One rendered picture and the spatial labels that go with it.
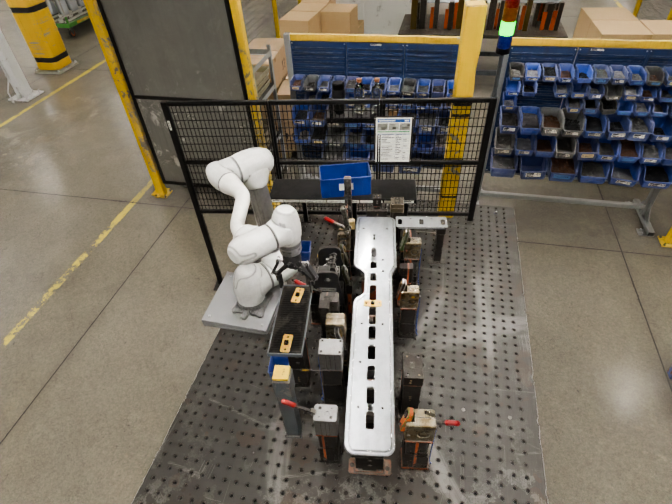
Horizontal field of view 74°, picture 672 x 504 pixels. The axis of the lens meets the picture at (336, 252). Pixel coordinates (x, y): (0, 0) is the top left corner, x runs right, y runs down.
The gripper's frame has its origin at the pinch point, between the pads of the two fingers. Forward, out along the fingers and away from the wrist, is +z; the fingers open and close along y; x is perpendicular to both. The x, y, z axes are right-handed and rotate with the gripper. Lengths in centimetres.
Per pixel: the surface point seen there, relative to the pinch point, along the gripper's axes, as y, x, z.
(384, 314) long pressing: 36.9, 10.3, 22.0
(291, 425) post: 6, -41, 42
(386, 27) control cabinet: -68, 688, 95
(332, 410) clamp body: 26, -44, 16
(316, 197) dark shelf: -18, 90, 19
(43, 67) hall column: -606, 490, 112
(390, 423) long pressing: 48, -41, 22
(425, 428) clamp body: 60, -43, 17
